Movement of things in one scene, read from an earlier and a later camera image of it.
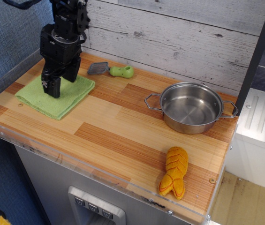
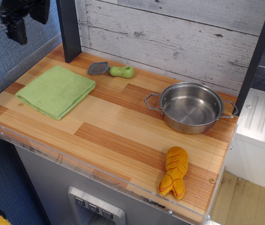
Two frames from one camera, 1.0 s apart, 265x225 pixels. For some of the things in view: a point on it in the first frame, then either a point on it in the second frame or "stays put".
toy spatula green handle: [125, 71] stays put
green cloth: [33, 97] stays put
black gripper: [58, 57] → [9, 10]
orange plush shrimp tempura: [176, 163] stays put
